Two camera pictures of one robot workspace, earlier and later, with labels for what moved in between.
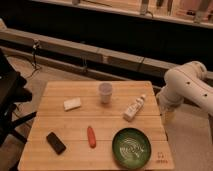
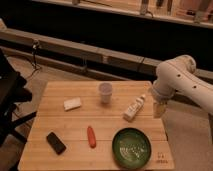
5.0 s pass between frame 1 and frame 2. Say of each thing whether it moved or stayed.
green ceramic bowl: stayed
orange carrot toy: stayed
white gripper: moved
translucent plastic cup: stayed
